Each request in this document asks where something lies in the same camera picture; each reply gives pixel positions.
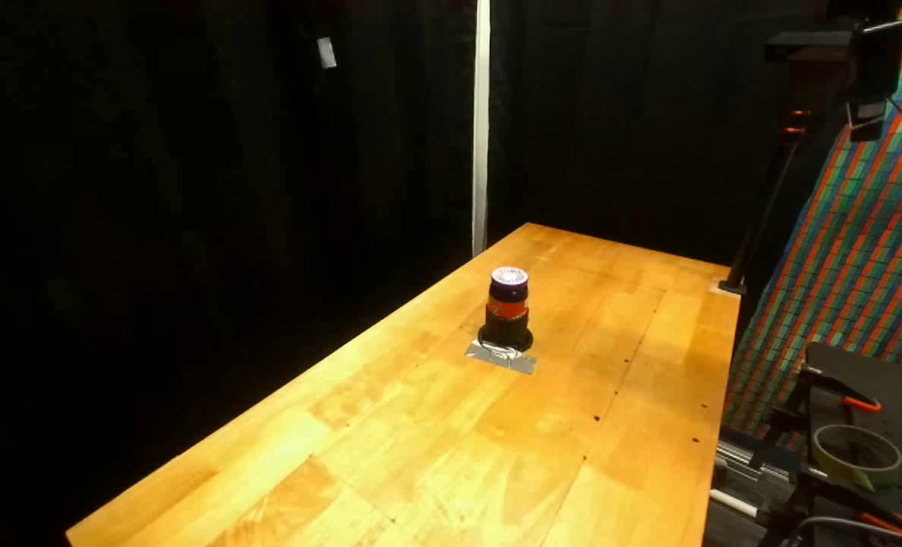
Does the black camera tripod stand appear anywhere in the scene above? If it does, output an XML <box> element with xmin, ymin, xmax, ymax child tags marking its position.
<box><xmin>720</xmin><ymin>17</ymin><xmax>902</xmax><ymax>294</ymax></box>

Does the grey tape patch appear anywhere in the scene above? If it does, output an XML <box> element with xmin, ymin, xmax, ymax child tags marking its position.
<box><xmin>467</xmin><ymin>340</ymin><xmax>537</xmax><ymax>373</ymax></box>

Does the colourful striped cloth panel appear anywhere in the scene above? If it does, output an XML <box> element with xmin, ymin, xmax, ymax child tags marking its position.
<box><xmin>724</xmin><ymin>72</ymin><xmax>902</xmax><ymax>436</ymax></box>

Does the white vertical pole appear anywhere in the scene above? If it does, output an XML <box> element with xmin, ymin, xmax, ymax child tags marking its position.
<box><xmin>470</xmin><ymin>0</ymin><xmax>491</xmax><ymax>256</ymax></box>

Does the white tag on curtain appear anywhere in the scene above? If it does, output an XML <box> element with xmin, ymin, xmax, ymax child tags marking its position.
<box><xmin>317</xmin><ymin>36</ymin><xmax>336</xmax><ymax>70</ymax></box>

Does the black clamp with orange handle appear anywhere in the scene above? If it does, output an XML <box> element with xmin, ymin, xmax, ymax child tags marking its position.
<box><xmin>794</xmin><ymin>367</ymin><xmax>885</xmax><ymax>413</ymax></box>

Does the brown cup with purple lid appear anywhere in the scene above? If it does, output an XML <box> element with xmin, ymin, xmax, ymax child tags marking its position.
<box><xmin>481</xmin><ymin>268</ymin><xmax>532</xmax><ymax>354</ymax></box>

